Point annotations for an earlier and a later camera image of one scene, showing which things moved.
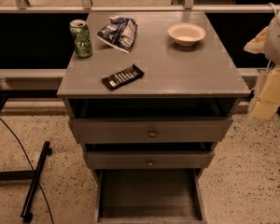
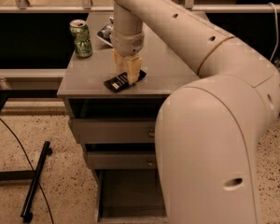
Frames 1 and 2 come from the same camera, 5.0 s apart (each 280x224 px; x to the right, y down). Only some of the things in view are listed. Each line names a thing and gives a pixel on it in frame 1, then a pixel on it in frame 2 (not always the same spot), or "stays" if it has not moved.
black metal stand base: [27, 175] stays
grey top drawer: [148, 131] stays
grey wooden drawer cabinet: [149, 94] stays
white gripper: [278, 41] -> [126, 45]
